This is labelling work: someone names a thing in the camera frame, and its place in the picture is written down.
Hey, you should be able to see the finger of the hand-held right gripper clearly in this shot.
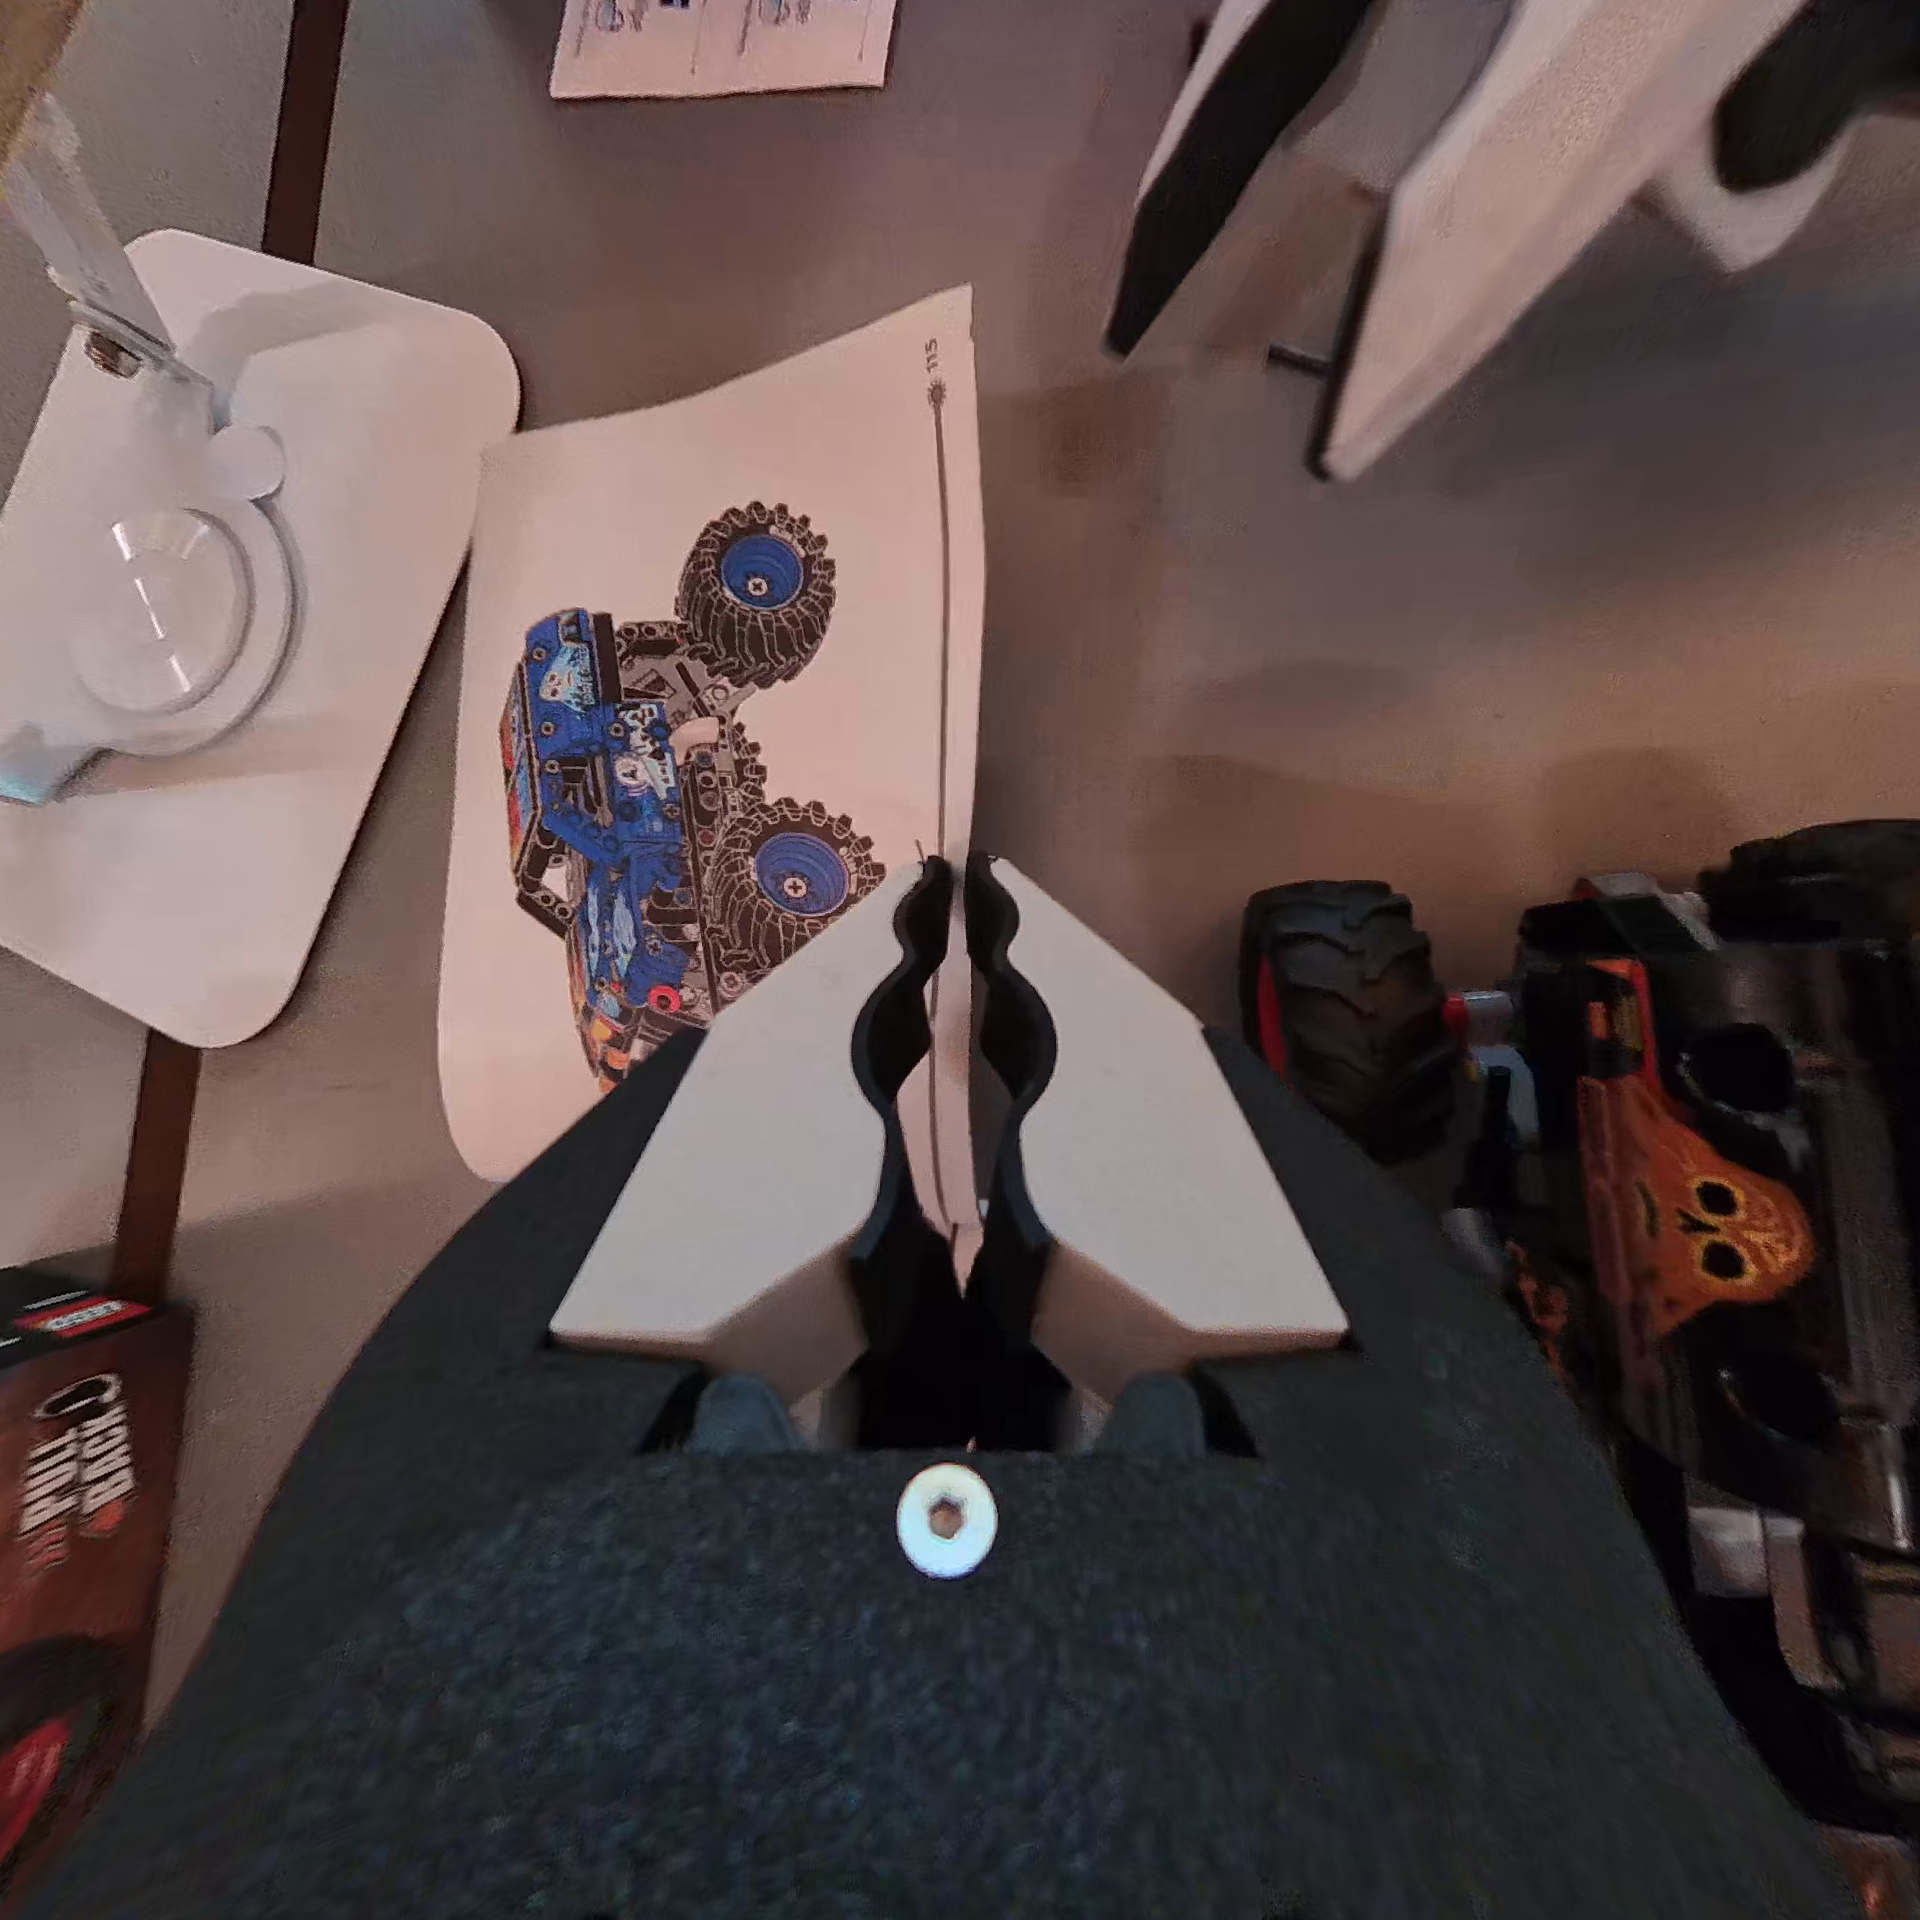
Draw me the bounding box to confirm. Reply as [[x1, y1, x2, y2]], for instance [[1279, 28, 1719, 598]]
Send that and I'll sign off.
[[1304, 0, 1824, 484], [1104, 0, 1389, 362]]

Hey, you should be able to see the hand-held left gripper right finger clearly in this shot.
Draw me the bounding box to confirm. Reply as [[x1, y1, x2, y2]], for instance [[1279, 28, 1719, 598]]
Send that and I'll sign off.
[[959, 854, 1353, 1396]]

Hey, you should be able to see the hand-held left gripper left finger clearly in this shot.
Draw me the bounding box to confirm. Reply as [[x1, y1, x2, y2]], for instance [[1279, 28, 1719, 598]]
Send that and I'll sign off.
[[551, 858, 962, 1374]]

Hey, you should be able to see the black lego monster truck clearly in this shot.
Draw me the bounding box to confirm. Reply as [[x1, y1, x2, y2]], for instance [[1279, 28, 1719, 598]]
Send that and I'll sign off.
[[1236, 816, 1920, 1832]]

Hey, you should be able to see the lego instruction booklet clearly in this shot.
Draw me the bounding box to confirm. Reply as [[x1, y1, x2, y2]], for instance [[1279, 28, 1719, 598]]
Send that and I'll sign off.
[[438, 286, 992, 1248]]

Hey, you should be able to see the dark lego set box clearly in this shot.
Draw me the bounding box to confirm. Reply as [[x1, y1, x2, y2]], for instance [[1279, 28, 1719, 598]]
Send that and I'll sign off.
[[0, 1266, 197, 1876]]

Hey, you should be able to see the white printed paper sheet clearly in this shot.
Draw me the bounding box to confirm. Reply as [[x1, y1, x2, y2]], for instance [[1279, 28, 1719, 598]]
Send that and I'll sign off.
[[551, 0, 903, 101]]

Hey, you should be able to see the white magnifier desk lamp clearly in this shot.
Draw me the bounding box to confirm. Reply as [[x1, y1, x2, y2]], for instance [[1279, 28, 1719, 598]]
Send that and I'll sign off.
[[0, 88, 520, 1050]]

